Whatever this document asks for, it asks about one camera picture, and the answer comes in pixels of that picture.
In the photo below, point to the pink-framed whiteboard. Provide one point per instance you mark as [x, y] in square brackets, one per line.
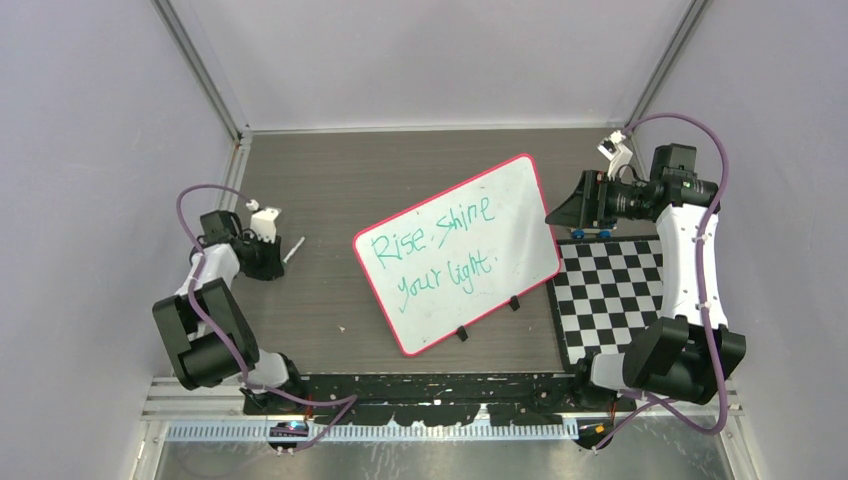
[441, 265]

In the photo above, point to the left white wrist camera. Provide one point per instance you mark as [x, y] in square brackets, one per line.
[263, 221]

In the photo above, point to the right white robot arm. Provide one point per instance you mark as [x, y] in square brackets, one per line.
[688, 353]

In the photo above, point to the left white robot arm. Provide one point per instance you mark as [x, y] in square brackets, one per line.
[205, 334]

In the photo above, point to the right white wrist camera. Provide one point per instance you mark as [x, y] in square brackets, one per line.
[613, 147]

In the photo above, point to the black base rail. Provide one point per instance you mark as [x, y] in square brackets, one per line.
[510, 399]

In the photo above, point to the red blue toy car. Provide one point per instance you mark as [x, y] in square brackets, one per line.
[591, 232]

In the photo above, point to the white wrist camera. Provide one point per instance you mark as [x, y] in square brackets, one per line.
[613, 147]
[263, 221]

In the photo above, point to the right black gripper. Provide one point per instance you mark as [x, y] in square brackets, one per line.
[588, 204]

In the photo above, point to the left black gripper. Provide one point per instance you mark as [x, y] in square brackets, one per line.
[272, 268]

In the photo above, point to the slotted cable duct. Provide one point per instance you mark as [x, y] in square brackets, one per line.
[301, 432]

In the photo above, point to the black white checkerboard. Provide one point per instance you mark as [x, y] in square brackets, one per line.
[607, 291]

